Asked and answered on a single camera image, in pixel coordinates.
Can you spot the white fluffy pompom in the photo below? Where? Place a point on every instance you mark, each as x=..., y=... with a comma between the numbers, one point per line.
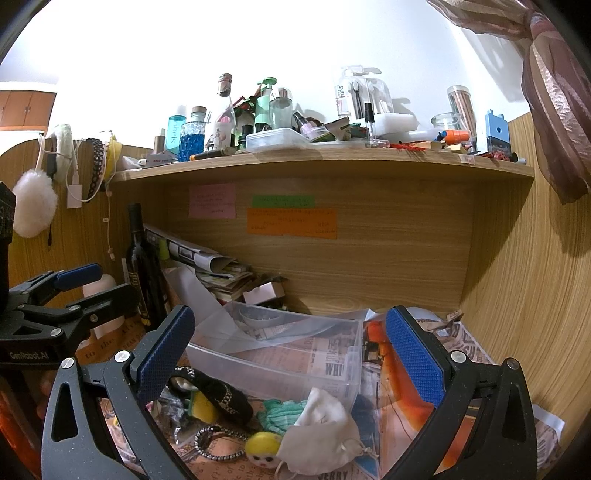
x=36, y=203

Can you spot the green sticky note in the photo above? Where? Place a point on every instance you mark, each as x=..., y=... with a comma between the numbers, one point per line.
x=283, y=201

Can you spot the yellow felt sponge ball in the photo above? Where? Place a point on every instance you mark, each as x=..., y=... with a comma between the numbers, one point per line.
x=202, y=409

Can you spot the white cloth pouch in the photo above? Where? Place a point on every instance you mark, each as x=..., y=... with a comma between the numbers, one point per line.
x=324, y=438

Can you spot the clear plastic storage bin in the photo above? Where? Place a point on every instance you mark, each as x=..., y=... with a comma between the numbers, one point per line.
x=276, y=354

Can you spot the pink sticky note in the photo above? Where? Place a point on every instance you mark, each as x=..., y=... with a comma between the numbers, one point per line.
x=213, y=201

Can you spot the stack of newspapers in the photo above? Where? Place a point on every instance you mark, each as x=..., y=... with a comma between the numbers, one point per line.
x=225, y=277

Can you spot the dark wine bottle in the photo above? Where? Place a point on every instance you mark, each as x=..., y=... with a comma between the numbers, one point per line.
x=144, y=273

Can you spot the blue box on shelf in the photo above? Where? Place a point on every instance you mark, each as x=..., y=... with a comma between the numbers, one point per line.
x=497, y=133

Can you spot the yellow head felt doll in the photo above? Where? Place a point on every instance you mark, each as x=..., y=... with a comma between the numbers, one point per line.
x=275, y=418

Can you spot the green pump bottle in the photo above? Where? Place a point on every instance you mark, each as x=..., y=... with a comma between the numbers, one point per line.
x=262, y=116

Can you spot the white plastic tray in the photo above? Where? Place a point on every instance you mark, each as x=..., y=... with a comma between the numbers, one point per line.
x=283, y=138

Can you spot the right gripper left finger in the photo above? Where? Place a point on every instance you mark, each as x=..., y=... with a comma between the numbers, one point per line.
x=76, y=442

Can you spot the newspaper print table mat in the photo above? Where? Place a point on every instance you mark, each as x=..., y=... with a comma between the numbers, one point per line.
x=127, y=336

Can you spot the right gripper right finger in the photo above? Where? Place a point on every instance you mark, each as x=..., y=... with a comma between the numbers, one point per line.
x=502, y=443

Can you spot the black fabric headband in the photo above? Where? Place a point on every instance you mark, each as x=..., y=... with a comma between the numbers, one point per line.
x=231, y=403

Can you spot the orange poster paper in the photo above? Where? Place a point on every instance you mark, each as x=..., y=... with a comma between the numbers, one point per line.
x=402, y=412

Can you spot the blue liquid bottle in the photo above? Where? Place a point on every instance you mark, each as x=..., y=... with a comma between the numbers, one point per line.
x=191, y=140

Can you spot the wooden shelf board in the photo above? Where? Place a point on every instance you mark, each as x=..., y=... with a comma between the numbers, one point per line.
x=333, y=162

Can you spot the orange sticky note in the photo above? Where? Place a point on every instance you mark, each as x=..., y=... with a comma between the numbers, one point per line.
x=319, y=223

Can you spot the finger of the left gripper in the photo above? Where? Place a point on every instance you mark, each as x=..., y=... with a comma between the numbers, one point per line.
x=46, y=286
x=78, y=318

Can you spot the grey knit item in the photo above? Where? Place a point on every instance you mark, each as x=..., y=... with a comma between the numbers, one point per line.
x=171, y=418

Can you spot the pink curtain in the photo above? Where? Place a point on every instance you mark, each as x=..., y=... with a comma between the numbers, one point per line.
x=553, y=82

